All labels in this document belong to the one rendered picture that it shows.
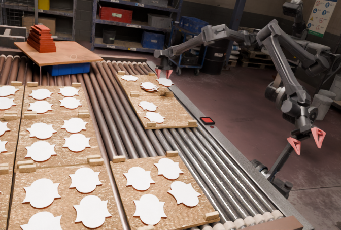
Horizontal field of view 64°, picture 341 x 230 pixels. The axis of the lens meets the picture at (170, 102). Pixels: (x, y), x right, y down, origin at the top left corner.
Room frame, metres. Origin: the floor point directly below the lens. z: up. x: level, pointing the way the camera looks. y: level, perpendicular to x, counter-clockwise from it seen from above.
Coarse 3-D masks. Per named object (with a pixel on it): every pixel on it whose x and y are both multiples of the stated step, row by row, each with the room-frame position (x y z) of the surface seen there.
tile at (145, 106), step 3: (141, 102) 1.64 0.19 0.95; (144, 102) 1.65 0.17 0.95; (147, 102) 1.66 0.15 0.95; (138, 105) 1.59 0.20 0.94; (141, 105) 1.59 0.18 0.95; (144, 105) 1.60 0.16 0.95; (147, 105) 1.61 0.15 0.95; (150, 105) 1.62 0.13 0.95; (153, 105) 1.63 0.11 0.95; (144, 108) 1.56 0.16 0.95; (147, 108) 1.57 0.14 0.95; (150, 108) 1.58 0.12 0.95; (153, 108) 1.59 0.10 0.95; (150, 111) 1.55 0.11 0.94; (153, 111) 1.56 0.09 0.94
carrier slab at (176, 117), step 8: (128, 96) 1.71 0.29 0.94; (144, 96) 1.76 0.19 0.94; (152, 96) 1.79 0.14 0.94; (160, 96) 1.82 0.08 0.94; (136, 104) 1.61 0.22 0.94; (160, 104) 1.69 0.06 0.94; (168, 104) 1.72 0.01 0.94; (176, 104) 1.74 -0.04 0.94; (136, 112) 1.52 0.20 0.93; (144, 112) 1.52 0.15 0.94; (160, 112) 1.57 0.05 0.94; (168, 112) 1.59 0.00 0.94; (176, 112) 1.62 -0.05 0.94; (184, 112) 1.64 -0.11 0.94; (144, 120) 1.42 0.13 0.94; (168, 120) 1.49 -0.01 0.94; (176, 120) 1.51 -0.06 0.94; (184, 120) 1.53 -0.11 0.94; (152, 128) 1.37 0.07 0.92; (160, 128) 1.39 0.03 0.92
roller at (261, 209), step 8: (144, 72) 2.35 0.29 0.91; (192, 128) 1.49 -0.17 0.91; (200, 136) 1.41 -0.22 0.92; (208, 144) 1.33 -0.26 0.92; (216, 152) 1.27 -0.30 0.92; (216, 160) 1.22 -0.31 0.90; (224, 168) 1.15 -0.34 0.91; (232, 176) 1.10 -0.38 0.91; (240, 184) 1.04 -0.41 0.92; (248, 192) 1.00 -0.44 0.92; (248, 200) 0.97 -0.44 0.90; (256, 200) 0.96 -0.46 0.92; (256, 208) 0.92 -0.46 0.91; (264, 208) 0.92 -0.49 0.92; (264, 216) 0.88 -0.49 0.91; (272, 216) 0.88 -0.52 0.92
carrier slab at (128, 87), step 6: (120, 78) 2.01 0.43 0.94; (138, 78) 2.09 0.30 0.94; (144, 78) 2.12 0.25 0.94; (150, 78) 2.14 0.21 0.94; (156, 78) 2.17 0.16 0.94; (126, 84) 1.91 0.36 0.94; (132, 84) 1.94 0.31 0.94; (138, 84) 1.96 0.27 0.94; (156, 84) 2.04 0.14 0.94; (126, 90) 1.80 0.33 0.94; (132, 90) 1.82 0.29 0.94; (138, 90) 1.84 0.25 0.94; (144, 90) 1.87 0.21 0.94; (162, 90) 1.94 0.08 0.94; (168, 90) 1.96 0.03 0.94
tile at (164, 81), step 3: (159, 78) 1.86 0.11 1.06; (162, 78) 1.88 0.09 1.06; (165, 78) 1.89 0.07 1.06; (159, 81) 1.81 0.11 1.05; (162, 81) 1.82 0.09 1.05; (165, 81) 1.83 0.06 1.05; (168, 81) 1.85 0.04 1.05; (159, 84) 1.78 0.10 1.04; (162, 84) 1.78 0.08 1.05; (165, 84) 1.78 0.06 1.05; (168, 84) 1.79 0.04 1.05; (171, 84) 1.80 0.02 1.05
